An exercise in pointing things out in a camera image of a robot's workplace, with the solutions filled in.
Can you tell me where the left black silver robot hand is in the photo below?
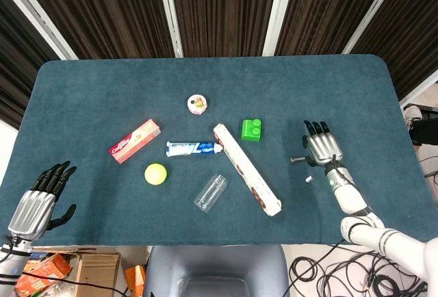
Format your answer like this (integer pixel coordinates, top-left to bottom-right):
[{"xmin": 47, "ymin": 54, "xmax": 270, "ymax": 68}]
[{"xmin": 7, "ymin": 161, "xmax": 78, "ymax": 242}]

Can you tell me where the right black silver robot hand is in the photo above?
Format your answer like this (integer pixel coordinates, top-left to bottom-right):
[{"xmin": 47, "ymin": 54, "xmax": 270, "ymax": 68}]
[{"xmin": 300, "ymin": 119, "xmax": 344, "ymax": 169}]

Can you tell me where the large orange package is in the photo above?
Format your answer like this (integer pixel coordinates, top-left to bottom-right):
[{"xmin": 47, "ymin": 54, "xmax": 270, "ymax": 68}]
[{"xmin": 15, "ymin": 253, "xmax": 73, "ymax": 289}]

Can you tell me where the green toy building block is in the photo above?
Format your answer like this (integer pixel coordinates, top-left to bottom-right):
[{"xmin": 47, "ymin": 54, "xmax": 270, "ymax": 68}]
[{"xmin": 240, "ymin": 118, "xmax": 263, "ymax": 142}]

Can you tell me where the white cling film box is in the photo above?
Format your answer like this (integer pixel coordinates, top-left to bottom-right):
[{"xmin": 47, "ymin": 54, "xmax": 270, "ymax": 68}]
[{"xmin": 212, "ymin": 122, "xmax": 283, "ymax": 217}]

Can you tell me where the brown cardboard box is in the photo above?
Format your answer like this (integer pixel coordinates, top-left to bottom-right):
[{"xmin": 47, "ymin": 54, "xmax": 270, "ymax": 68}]
[{"xmin": 70, "ymin": 250, "xmax": 121, "ymax": 297}]

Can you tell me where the black bag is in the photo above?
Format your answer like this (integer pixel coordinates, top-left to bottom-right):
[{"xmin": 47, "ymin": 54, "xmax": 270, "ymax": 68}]
[{"xmin": 403, "ymin": 104, "xmax": 438, "ymax": 146}]

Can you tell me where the clear plastic jar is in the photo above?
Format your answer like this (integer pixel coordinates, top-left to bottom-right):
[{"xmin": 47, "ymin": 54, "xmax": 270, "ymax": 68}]
[{"xmin": 193, "ymin": 173, "xmax": 229, "ymax": 214}]

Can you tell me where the small orange package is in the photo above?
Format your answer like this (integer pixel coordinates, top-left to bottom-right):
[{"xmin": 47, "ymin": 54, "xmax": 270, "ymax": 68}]
[{"xmin": 125, "ymin": 265, "xmax": 147, "ymax": 297}]

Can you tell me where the red Colgate toothpaste box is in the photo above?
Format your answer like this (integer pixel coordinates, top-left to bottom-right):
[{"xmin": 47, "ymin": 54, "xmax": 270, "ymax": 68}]
[{"xmin": 108, "ymin": 118, "xmax": 162, "ymax": 165}]

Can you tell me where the yellow tennis ball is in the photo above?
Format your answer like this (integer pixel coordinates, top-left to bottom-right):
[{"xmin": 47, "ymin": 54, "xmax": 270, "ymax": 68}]
[{"xmin": 144, "ymin": 162, "xmax": 168, "ymax": 186}]

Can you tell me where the blue white toothpaste tube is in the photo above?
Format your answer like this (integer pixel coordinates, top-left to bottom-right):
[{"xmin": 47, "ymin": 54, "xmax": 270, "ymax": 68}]
[{"xmin": 165, "ymin": 140, "xmax": 225, "ymax": 158}]

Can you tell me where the dark brown slatted panel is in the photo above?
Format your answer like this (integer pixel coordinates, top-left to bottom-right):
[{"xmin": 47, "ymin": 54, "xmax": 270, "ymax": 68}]
[
  {"xmin": 275, "ymin": 0, "xmax": 394, "ymax": 57},
  {"xmin": 13, "ymin": 0, "xmax": 177, "ymax": 61},
  {"xmin": 170, "ymin": 0, "xmax": 283, "ymax": 59},
  {"xmin": 0, "ymin": 0, "xmax": 66, "ymax": 130},
  {"xmin": 352, "ymin": 0, "xmax": 438, "ymax": 98}
]

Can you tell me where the teal tablecloth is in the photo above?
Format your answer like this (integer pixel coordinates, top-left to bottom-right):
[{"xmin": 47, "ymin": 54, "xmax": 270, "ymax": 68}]
[{"xmin": 0, "ymin": 53, "xmax": 438, "ymax": 247}]

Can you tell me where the grey blue chair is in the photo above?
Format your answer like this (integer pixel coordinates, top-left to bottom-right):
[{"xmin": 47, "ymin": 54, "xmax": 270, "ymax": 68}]
[{"xmin": 142, "ymin": 244, "xmax": 292, "ymax": 297}]

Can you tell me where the thin black cable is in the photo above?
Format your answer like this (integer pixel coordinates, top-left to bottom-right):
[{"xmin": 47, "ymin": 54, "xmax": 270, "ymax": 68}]
[{"xmin": 20, "ymin": 269, "xmax": 133, "ymax": 296}]

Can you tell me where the white partition frame post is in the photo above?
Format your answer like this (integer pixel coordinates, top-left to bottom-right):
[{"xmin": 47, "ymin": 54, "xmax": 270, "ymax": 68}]
[
  {"xmin": 0, "ymin": 0, "xmax": 79, "ymax": 61},
  {"xmin": 342, "ymin": 0, "xmax": 406, "ymax": 55},
  {"xmin": 399, "ymin": 70, "xmax": 438, "ymax": 108},
  {"xmin": 261, "ymin": 0, "xmax": 298, "ymax": 57},
  {"xmin": 155, "ymin": 0, "xmax": 185, "ymax": 59}
]

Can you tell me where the black cable tangle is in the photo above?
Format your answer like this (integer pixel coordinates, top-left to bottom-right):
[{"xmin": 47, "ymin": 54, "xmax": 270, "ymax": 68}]
[{"xmin": 289, "ymin": 238, "xmax": 428, "ymax": 297}]

